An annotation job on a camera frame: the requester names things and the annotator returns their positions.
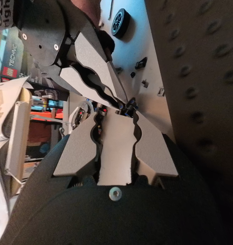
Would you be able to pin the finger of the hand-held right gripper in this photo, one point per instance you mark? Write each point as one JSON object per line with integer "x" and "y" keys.
{"x": 74, "y": 80}
{"x": 93, "y": 57}

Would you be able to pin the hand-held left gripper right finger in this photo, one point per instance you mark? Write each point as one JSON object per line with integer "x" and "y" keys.
{"x": 154, "y": 153}

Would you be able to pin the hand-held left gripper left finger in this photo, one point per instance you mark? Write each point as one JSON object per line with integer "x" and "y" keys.
{"x": 76, "y": 153}

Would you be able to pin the lego car model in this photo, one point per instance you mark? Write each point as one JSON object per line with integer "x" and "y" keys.
{"x": 80, "y": 114}

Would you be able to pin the small black lego assembly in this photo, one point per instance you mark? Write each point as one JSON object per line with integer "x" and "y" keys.
{"x": 128, "y": 109}

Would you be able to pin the grey lego slope piece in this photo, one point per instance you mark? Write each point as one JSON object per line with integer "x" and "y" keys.
{"x": 118, "y": 69}

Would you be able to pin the black lego set box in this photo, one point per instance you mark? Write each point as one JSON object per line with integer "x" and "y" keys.
{"x": 15, "y": 57}

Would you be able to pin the tiny black lego piece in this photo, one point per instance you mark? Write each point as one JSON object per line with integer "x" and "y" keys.
{"x": 132, "y": 74}

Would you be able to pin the black lego tyre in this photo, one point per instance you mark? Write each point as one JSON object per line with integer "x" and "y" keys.
{"x": 121, "y": 23}

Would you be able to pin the small black lego piece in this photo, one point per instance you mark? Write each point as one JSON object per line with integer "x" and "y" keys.
{"x": 141, "y": 63}

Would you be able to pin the small brown lego piece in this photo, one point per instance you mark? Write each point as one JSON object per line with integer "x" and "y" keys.
{"x": 145, "y": 83}

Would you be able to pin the lego instruction booklet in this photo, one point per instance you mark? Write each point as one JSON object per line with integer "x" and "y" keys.
{"x": 5, "y": 99}

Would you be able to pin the person's right hand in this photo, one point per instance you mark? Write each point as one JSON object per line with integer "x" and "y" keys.
{"x": 87, "y": 7}

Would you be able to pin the white book stand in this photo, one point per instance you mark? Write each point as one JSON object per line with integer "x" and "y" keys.
{"x": 18, "y": 134}

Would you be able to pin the black perforated board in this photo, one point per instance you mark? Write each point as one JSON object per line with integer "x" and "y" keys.
{"x": 195, "y": 95}

